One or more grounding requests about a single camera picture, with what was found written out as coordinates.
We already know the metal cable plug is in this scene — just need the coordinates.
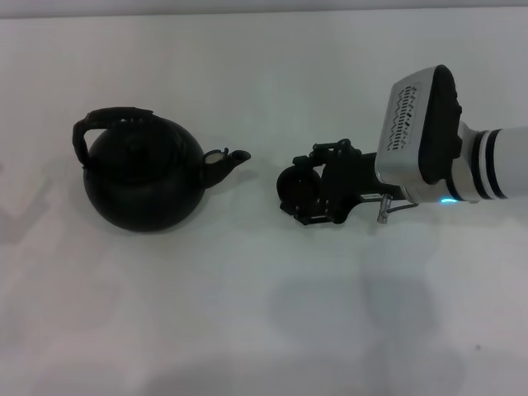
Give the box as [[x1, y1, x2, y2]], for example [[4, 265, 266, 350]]
[[377, 193, 418, 224]]

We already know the black round teapot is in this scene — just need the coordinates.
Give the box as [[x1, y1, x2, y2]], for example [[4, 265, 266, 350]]
[[72, 106, 252, 233]]

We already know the small dark teacup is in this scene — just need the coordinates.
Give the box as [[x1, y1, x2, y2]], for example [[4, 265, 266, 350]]
[[276, 164, 322, 205]]

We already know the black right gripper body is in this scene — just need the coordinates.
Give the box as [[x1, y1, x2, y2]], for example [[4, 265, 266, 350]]
[[323, 150, 408, 226]]

